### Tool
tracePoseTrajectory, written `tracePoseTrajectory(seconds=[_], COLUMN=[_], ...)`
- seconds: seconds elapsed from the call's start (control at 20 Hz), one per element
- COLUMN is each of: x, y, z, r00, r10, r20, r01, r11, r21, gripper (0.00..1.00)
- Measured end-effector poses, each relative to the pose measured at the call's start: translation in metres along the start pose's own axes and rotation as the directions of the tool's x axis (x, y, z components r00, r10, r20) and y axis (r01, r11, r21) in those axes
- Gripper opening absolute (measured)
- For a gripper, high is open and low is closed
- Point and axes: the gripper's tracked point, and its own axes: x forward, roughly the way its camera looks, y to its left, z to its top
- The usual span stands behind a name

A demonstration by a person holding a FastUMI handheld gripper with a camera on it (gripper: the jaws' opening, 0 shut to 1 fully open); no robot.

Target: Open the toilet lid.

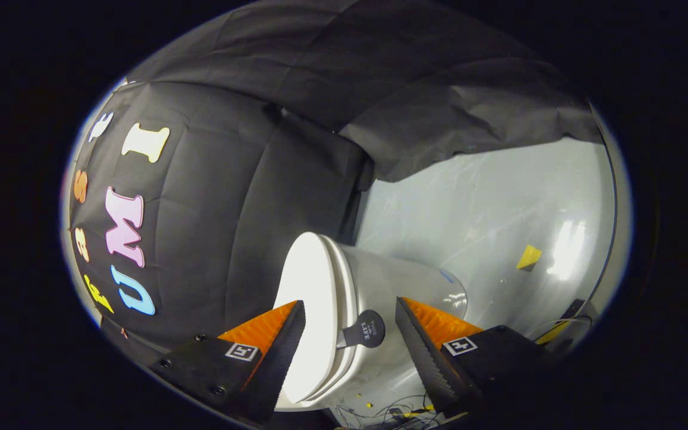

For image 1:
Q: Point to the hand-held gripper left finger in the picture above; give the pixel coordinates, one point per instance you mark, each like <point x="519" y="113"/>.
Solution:
<point x="281" y="358"/>

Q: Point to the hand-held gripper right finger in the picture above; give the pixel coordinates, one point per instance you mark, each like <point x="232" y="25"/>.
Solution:
<point x="424" y="358"/>

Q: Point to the black round lid lift tab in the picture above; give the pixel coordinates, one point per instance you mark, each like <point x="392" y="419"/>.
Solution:
<point x="368" y="329"/>

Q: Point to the white toilet lid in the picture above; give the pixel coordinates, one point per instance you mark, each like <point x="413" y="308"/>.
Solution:
<point x="311" y="280"/>

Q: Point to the white toilet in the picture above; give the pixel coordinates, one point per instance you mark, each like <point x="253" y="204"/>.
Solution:
<point x="392" y="280"/>

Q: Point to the yellow floor tape piece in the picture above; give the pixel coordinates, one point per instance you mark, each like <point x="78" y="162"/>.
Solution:
<point x="529" y="257"/>

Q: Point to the black backdrop cloth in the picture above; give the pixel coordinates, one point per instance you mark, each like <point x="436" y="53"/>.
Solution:
<point x="248" y="197"/>

